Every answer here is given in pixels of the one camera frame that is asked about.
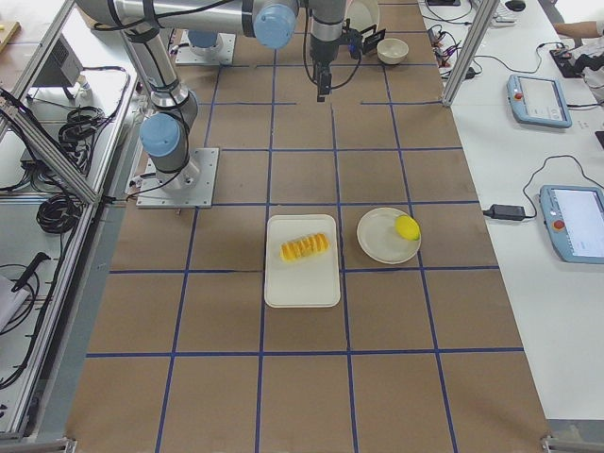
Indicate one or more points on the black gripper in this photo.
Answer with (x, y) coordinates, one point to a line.
(324, 52)

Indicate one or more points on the yellow sliced bread loaf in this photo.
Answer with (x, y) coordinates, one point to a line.
(304, 247)

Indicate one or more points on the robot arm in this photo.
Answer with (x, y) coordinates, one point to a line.
(165, 135)
(204, 40)

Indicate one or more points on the black plate rack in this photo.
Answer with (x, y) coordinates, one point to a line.
(371, 36)

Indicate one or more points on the white plate in rack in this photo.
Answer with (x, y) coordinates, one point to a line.
(362, 14)

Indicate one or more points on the cream round plate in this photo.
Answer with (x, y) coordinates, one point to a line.
(379, 240)

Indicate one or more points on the cream bowl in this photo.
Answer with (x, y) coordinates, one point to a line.
(392, 51)

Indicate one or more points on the yellow lemon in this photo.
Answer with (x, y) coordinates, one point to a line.
(407, 228)

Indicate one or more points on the white rectangular tray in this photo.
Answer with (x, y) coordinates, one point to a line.
(312, 282)

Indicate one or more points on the far teach pendant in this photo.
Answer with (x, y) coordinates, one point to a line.
(538, 101)

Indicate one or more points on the teach pendant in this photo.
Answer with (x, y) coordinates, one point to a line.
(538, 101)
(573, 218)

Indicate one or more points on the black power adapter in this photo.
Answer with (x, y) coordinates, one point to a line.
(506, 212)

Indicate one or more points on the near teach pendant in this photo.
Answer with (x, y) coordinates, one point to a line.
(573, 218)

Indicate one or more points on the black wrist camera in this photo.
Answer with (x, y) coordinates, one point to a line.
(352, 40)

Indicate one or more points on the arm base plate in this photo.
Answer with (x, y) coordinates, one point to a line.
(192, 56)
(192, 187)

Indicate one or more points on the aluminium frame post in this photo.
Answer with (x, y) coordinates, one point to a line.
(469, 48)

